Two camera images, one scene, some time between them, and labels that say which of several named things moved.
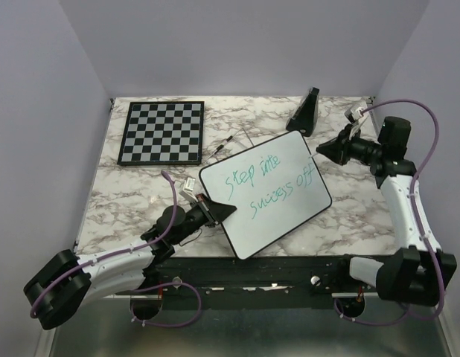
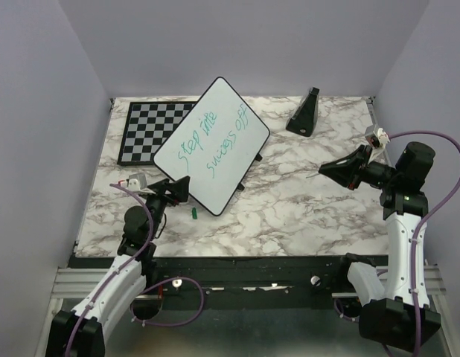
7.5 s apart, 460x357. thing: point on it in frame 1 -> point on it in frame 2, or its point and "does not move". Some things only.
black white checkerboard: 163,133 does not move
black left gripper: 216,211 -> 180,188
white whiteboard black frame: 274,187 -> 216,143
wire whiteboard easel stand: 226,141 -> 258,158
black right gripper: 338,149 -> 347,170
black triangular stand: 303,119 does not move
